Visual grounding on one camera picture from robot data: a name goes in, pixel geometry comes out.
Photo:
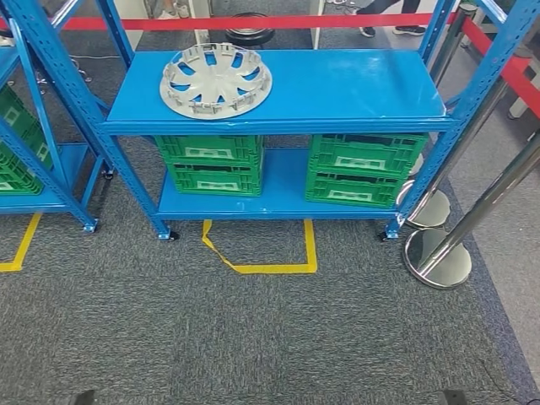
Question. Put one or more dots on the blue metal shelf rack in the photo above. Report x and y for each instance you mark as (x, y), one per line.
(337, 84)
(42, 198)

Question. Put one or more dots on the silver wheel hubcap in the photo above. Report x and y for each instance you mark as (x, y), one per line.
(215, 92)

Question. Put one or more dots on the red barrier belt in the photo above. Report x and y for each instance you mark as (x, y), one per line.
(253, 22)
(514, 72)

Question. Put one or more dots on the white desk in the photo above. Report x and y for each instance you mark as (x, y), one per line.
(198, 17)
(128, 22)

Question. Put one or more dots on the person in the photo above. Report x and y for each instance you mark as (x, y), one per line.
(169, 12)
(366, 31)

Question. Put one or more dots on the chrome round base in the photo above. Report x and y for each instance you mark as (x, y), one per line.
(447, 268)
(434, 215)

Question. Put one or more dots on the dark metal pole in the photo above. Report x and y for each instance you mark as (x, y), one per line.
(464, 145)

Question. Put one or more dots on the grey metal bar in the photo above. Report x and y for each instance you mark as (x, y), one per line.
(485, 204)

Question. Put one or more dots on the yellow floor tape square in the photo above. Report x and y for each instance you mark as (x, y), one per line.
(27, 240)

